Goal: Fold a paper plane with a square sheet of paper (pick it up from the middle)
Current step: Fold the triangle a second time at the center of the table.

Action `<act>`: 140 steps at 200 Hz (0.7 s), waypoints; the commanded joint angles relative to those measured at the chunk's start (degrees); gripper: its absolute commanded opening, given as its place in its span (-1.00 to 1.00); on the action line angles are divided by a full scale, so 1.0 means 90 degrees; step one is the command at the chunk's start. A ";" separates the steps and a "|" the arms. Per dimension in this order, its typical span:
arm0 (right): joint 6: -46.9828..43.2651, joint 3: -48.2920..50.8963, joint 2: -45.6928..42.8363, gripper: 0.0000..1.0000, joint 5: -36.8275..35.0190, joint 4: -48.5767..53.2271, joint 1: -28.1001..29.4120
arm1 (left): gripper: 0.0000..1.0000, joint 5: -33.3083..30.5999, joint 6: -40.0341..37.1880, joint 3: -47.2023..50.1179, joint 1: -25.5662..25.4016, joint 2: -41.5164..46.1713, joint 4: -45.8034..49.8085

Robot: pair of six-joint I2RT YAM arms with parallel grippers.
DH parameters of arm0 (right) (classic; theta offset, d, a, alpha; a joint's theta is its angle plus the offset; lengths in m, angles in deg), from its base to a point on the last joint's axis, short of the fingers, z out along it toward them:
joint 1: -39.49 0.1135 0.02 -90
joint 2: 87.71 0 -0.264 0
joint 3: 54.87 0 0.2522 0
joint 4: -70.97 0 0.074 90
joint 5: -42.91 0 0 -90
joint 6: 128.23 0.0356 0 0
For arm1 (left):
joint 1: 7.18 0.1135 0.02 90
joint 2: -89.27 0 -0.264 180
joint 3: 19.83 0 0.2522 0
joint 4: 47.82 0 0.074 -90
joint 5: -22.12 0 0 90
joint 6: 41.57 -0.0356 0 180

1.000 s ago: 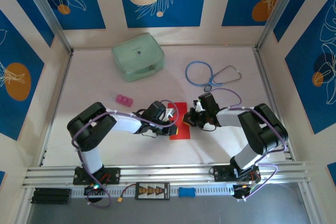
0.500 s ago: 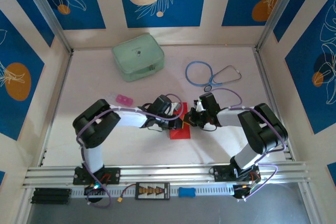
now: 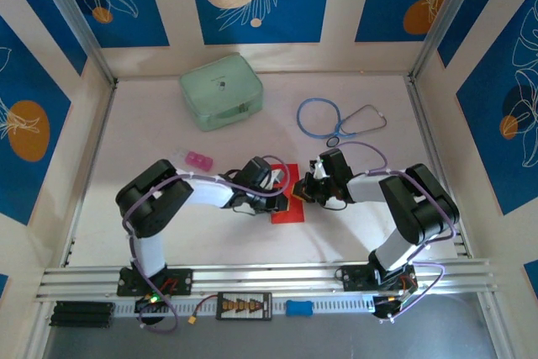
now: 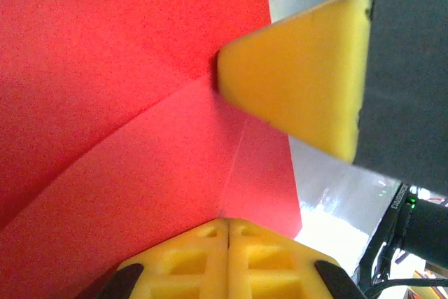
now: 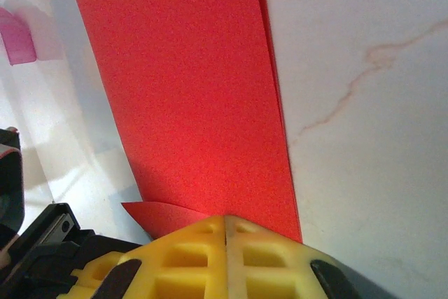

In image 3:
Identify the black power distribution board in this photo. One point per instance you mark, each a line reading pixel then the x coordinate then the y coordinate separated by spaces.
pixel 244 305

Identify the aluminium corner post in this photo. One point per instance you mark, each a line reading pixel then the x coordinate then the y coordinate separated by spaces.
pixel 80 18
pixel 445 10

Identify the black ribbed block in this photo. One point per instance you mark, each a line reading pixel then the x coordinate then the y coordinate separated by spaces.
pixel 82 314

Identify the yellow connector lead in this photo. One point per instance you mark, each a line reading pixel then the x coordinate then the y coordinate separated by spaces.
pixel 193 321

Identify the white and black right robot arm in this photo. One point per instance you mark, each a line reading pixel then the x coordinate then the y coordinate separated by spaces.
pixel 361 186

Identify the blue foam block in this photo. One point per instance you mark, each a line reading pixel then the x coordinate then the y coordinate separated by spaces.
pixel 299 307

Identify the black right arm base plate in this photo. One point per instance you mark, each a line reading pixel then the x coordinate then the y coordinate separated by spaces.
pixel 353 279

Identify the pink and clear pill organiser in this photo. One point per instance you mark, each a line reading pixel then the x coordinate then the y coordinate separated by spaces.
pixel 197 160

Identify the aluminium side rail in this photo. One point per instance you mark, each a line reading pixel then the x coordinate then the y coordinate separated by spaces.
pixel 90 174
pixel 430 144

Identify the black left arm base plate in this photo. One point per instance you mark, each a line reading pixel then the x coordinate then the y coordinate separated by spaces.
pixel 180 281

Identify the red paper sheet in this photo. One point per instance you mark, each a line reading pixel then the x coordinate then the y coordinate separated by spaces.
pixel 290 216

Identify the aluminium mounting rail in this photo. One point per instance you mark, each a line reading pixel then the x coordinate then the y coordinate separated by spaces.
pixel 269 277

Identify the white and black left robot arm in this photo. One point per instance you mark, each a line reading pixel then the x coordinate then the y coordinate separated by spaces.
pixel 210 193

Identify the blue stethoscope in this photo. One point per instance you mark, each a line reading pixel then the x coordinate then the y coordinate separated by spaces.
pixel 333 141

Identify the mint green zip pouch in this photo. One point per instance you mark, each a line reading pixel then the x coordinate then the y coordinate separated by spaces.
pixel 220 92

